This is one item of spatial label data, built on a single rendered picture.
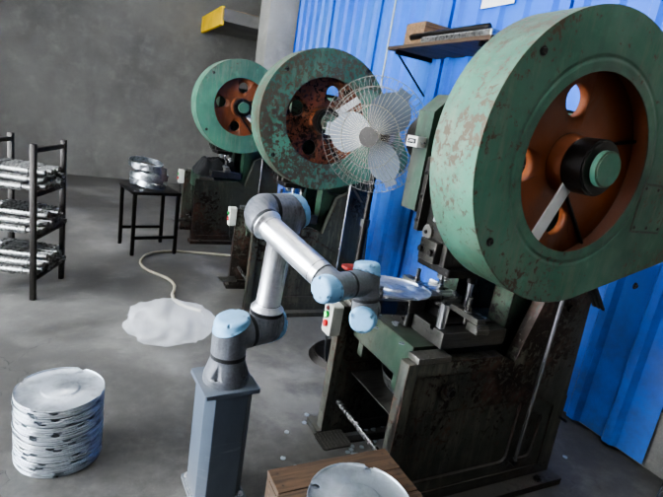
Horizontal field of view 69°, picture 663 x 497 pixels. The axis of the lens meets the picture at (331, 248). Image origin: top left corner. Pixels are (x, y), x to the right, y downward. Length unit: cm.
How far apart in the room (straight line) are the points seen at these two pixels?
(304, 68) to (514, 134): 181
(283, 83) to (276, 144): 34
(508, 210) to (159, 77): 708
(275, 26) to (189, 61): 187
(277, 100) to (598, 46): 182
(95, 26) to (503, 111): 715
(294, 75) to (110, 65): 533
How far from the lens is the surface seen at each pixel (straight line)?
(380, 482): 156
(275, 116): 287
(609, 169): 151
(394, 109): 245
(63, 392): 203
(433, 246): 181
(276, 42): 674
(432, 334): 177
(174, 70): 807
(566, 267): 161
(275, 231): 137
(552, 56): 138
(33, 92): 802
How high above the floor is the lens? 134
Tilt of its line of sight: 15 degrees down
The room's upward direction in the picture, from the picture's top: 9 degrees clockwise
